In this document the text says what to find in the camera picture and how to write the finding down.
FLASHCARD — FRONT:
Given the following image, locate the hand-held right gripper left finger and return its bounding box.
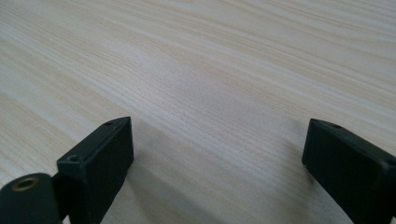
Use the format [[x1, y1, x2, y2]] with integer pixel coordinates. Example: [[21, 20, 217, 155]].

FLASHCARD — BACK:
[[56, 116, 135, 224]]

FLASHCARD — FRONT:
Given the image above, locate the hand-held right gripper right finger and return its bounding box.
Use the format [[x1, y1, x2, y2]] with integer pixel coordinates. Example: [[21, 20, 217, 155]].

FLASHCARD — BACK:
[[301, 118, 396, 224]]

